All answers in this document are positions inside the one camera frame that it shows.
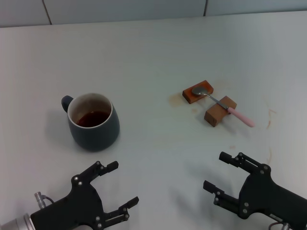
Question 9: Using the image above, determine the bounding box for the flat reddish wooden block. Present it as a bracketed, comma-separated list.
[182, 80, 214, 104]

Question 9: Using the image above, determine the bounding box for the pink handled metal spoon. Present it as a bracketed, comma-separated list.
[191, 86, 256, 128]

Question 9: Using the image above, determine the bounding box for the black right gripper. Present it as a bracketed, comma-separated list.
[202, 151, 307, 230]

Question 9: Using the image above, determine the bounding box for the left gripper metal cable plug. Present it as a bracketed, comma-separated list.
[34, 191, 55, 209]

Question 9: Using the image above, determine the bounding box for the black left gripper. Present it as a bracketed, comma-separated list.
[30, 161, 140, 230]

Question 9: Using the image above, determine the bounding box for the gripper metal cable plug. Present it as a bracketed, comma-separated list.
[34, 191, 55, 209]
[268, 221, 291, 230]

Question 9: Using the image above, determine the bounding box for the right gripper metal cable plug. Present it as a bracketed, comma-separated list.
[268, 221, 291, 230]

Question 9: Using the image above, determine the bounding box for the dark grey ceramic mug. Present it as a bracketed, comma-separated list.
[61, 92, 120, 152]

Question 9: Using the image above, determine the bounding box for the arched light wooden block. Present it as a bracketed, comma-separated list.
[203, 95, 237, 127]

